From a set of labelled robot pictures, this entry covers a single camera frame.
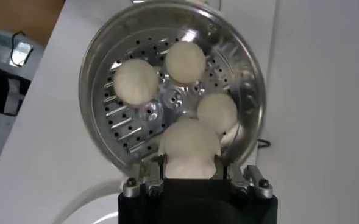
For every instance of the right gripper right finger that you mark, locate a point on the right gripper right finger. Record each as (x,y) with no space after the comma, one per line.
(255,181)

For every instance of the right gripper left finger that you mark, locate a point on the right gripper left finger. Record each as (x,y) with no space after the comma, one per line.
(153,182)

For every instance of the white steamed baozi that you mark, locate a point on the white steamed baozi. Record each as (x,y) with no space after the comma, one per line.
(217,111)
(185,62)
(189,146)
(135,82)

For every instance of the stainless steel steamer basket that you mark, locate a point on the stainless steel steamer basket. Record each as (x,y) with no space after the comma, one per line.
(130,128)

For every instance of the white round plate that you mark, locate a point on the white round plate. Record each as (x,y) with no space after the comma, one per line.
(87,213)

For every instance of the grey black robot torso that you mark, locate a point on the grey black robot torso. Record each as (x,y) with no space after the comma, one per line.
(2,88)

